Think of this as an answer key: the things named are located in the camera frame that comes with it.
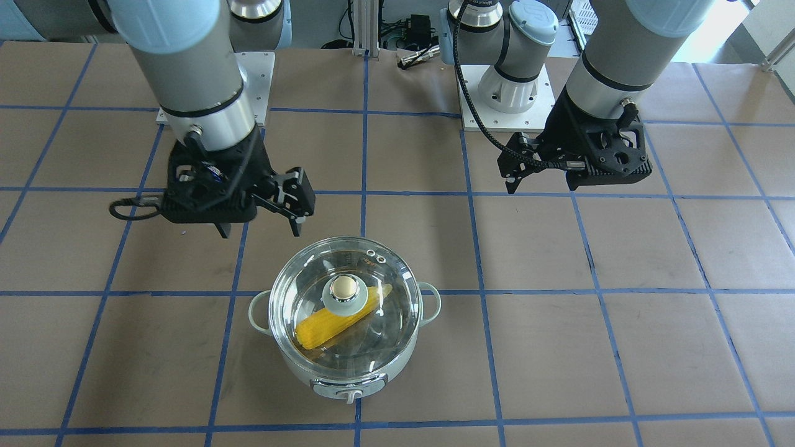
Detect black lid-side gripper body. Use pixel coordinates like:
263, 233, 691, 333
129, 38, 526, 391
161, 127, 275, 224

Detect glass pot lid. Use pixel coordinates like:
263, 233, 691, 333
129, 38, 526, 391
269, 235, 423, 366

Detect yellow corn cob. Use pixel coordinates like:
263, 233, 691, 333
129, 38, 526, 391
295, 284, 394, 349

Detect pale green cooking pot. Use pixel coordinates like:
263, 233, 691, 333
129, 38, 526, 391
248, 235, 442, 405

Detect black lid-side gripper cable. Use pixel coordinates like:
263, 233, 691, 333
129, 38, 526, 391
109, 194, 165, 222

